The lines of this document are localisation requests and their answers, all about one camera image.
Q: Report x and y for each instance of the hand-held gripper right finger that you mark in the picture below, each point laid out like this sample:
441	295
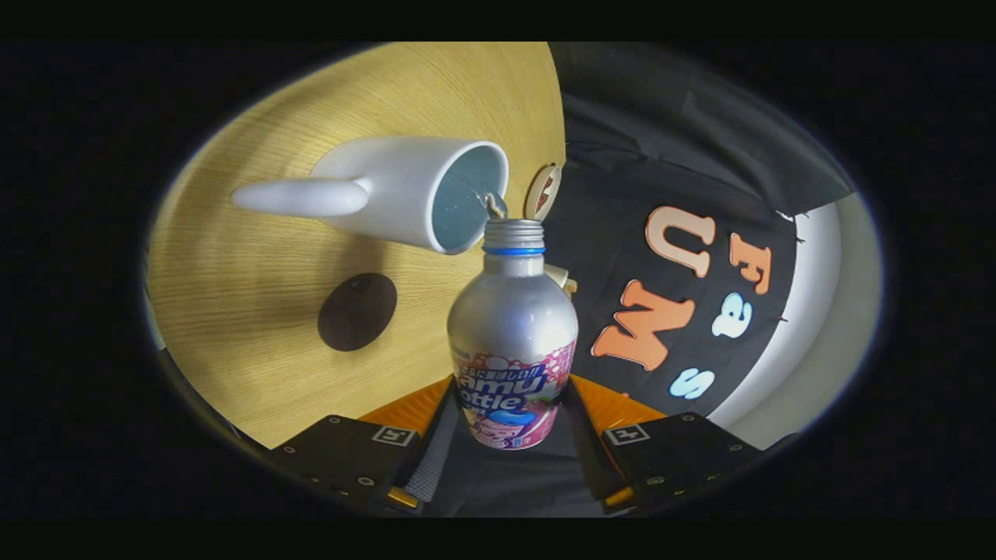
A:
677	459

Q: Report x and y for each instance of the white toaster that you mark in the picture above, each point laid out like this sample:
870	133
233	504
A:
556	276

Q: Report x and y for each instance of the dark brown round coaster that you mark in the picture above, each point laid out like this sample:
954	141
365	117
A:
358	311

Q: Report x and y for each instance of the wooden table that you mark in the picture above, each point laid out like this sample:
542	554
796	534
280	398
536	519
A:
249	295

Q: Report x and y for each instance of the silver juice bottle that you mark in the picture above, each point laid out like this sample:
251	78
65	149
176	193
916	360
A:
513	327

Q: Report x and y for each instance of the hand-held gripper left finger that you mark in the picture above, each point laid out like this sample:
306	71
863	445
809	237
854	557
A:
342	459

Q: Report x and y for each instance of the round beige plate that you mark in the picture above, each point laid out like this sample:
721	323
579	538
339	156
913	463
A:
531	204

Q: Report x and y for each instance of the black backdrop cloth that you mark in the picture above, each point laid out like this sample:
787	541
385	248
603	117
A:
622	233

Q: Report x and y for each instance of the white cup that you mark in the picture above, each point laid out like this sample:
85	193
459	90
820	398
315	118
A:
389	194

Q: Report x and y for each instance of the red food piece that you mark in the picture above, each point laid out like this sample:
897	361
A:
541	204
546	187

